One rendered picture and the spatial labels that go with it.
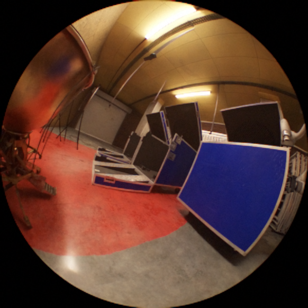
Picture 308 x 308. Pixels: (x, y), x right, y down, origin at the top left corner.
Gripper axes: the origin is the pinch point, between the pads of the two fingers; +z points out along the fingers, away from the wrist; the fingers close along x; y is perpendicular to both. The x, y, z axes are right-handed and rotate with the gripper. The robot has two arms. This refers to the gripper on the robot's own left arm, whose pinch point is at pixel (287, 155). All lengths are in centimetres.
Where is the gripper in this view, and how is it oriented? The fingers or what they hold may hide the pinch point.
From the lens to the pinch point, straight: 99.2
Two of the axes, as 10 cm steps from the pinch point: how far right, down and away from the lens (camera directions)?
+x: 3.1, 1.3, -9.4
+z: -5.5, 8.3, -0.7
